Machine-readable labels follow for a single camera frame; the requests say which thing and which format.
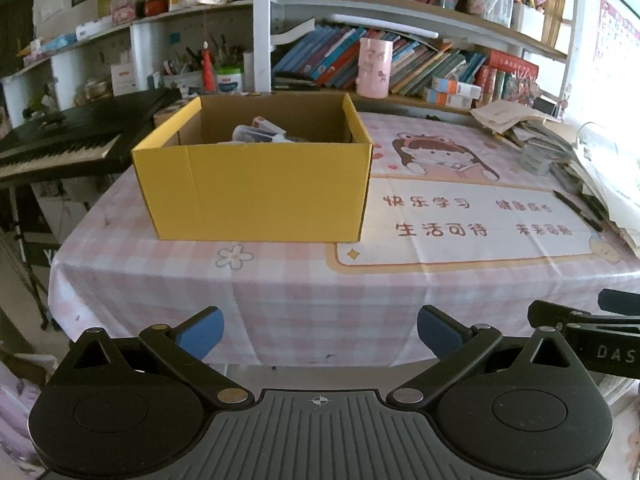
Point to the red cone candle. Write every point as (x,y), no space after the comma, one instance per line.
(208,72)

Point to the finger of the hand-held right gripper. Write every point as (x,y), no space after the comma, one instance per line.
(550,312)
(620,300)

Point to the white tube lamp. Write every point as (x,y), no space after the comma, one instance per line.
(385,25)

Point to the white jar blue label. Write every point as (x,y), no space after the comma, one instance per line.
(230,81)

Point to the row of slanted books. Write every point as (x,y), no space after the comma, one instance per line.
(325,57)

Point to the black keyboard stand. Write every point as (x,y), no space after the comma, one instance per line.
(30,245)

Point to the pink printed cup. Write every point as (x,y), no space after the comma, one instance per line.
(374,67)

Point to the pink checked cloth desktop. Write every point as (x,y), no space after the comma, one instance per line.
(200,300)

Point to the wall poster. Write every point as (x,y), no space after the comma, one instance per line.
(617,40)

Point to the white tissue box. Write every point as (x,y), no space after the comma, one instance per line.
(94,29)

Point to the black keyboard piano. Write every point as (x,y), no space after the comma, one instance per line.
(75,135)

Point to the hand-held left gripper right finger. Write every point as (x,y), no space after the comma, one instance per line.
(440,332)

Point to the yellow cardboard box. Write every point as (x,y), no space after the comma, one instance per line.
(250,190)

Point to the pile of papers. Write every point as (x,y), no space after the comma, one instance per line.
(600,175)

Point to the black pen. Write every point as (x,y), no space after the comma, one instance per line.
(577,210)

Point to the small white red packet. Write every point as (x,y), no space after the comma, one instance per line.
(261,122)

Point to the blue tissue pack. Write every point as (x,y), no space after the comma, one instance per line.
(56,43)

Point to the red book box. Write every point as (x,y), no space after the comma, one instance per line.
(507,72)

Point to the white shelf unit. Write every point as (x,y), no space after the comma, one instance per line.
(262,45)

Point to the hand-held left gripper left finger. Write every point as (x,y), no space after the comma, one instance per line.
(202,332)

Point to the white bottle with blue cap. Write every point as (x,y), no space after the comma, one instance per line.
(255,134)

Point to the brush holder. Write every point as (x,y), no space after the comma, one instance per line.
(182,77)

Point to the white box red label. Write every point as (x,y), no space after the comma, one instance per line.
(123,80)

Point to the white storage box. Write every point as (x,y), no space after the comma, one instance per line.
(527,22)

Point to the orange and white carton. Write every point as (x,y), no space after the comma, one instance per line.
(447,98)
(457,87)

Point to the pink small box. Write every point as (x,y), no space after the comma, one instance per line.
(123,12)

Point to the pink cloth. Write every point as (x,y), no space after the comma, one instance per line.
(17,420)

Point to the printed pink desk mat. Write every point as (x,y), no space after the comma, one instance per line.
(450,247)

